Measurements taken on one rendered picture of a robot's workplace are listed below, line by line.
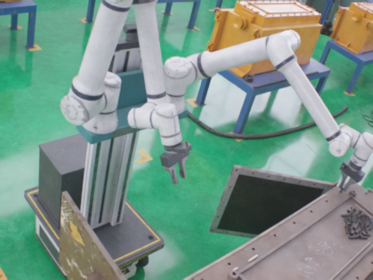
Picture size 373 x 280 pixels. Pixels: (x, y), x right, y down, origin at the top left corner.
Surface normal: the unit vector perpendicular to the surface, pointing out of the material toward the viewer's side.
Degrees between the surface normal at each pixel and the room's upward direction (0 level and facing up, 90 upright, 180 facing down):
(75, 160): 0
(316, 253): 0
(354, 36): 90
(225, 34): 90
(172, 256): 0
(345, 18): 90
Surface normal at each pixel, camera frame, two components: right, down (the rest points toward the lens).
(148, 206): 0.23, -0.80
